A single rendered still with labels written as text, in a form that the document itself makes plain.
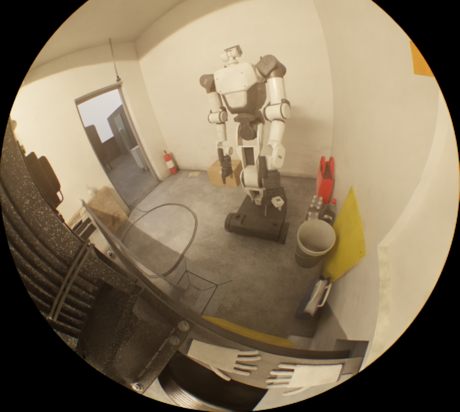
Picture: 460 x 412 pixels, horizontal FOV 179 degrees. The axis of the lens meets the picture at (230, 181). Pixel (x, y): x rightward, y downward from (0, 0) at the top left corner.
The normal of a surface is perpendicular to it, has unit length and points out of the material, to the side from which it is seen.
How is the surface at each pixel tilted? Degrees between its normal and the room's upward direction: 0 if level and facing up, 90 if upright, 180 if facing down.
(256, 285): 0
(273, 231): 45
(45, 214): 90
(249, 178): 75
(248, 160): 89
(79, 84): 90
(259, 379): 0
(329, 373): 0
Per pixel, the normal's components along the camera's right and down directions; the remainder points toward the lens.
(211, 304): -0.05, -0.77
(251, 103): 0.24, 0.64
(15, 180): 0.96, -0.06
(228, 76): -0.52, 0.59
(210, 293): -0.32, -0.81
